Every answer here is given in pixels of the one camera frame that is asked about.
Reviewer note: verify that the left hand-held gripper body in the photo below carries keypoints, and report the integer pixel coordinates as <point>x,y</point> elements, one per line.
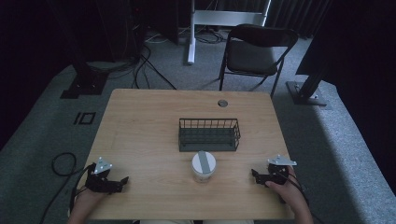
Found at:
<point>99,182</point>

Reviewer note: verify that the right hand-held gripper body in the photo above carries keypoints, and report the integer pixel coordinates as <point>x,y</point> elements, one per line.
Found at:
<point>278,174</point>

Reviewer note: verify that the white jar with grey-striped lid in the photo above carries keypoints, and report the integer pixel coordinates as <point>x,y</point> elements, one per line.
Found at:
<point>203,165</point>

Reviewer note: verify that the person's right hand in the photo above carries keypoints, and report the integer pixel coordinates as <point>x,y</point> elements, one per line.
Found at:
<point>288,189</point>

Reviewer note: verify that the person's left hand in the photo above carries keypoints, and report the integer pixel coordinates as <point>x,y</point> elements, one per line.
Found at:
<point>88,199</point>

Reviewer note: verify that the round grey table grommet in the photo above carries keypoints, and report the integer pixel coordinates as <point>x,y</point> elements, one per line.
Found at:
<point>222,103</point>

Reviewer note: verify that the black folding chair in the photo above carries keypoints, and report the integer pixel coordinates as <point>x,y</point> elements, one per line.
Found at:
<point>253,56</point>

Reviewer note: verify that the black stand with base plate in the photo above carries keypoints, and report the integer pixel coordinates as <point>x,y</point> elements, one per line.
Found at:
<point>306,91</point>
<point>84,84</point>

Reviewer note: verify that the white desk frame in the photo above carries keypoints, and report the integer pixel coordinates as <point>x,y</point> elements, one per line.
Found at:
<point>218,17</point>

